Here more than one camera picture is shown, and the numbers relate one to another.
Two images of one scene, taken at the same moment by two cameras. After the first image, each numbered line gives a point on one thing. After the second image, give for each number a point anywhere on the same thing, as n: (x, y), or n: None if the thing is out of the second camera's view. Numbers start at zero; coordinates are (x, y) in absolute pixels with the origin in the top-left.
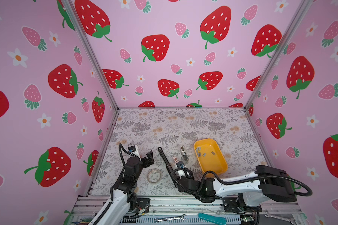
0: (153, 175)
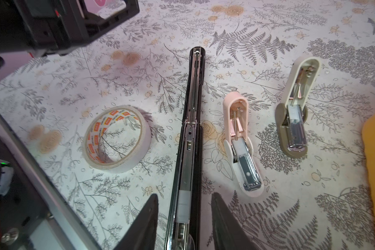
0: (95, 125)
